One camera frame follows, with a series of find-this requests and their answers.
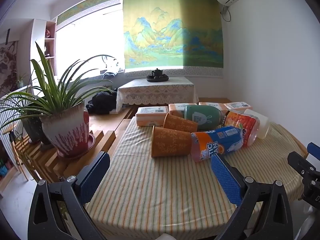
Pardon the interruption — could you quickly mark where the wooden slatted bench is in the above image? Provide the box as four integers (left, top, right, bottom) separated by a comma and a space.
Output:
11, 106, 141, 183

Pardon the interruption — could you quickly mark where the blue orange drink bottle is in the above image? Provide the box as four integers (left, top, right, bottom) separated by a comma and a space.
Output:
190, 126, 244, 162

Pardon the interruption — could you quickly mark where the black tea set tray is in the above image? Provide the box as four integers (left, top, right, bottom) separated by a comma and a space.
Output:
146, 68, 169, 82

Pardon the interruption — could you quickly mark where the orange tissue box middle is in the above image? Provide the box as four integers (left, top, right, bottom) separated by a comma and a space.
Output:
168, 103, 196, 118

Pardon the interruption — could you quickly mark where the orange patterned cup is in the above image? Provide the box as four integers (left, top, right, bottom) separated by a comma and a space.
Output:
163, 114, 198, 133
151, 126, 192, 158

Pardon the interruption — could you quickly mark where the small dark potted plant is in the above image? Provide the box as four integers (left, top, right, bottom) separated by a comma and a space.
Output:
0, 97, 52, 146

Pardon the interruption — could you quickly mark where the orange tissue box left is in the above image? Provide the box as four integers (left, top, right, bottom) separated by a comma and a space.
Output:
136, 106, 169, 127

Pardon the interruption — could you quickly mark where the orange patterned cup rear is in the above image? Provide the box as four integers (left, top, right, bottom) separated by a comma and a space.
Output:
163, 114, 198, 133

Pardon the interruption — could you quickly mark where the orange tissue box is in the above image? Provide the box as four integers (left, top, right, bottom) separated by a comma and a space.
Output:
136, 106, 169, 127
168, 103, 196, 118
198, 101, 253, 114

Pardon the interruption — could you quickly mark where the red orange drink bottle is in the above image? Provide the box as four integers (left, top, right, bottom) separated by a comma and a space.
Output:
221, 111, 260, 147

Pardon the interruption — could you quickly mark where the low table with lace cloth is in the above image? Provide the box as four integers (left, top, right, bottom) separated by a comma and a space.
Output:
116, 77, 199, 112

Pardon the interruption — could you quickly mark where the orange patterned cup front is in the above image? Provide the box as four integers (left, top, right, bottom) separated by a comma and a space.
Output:
151, 126, 192, 158

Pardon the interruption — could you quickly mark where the white plastic cup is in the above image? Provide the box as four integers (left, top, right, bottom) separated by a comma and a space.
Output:
244, 109, 270, 139

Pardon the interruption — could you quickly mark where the striped tablecloth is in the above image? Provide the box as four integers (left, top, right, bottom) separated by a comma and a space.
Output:
86, 119, 307, 239

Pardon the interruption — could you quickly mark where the black bag on floor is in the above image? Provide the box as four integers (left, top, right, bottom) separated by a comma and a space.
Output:
86, 91, 117, 115

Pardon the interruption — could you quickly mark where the orange tissue box right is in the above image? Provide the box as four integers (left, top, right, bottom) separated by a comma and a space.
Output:
198, 101, 253, 114

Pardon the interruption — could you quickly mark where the green rabbit cup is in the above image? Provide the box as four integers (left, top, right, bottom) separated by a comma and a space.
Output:
184, 105, 223, 131

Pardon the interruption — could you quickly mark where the white bookshelf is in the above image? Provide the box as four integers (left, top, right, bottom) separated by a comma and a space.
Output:
30, 18, 57, 93

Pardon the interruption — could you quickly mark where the landscape painting roller blind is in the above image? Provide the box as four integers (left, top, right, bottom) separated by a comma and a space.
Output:
123, 0, 223, 69

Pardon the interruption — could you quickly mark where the spider plant in red-white pot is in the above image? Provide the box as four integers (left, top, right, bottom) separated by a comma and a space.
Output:
4, 46, 110, 145

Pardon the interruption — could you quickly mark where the ink painting wall scroll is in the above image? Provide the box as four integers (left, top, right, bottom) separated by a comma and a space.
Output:
0, 41, 18, 97

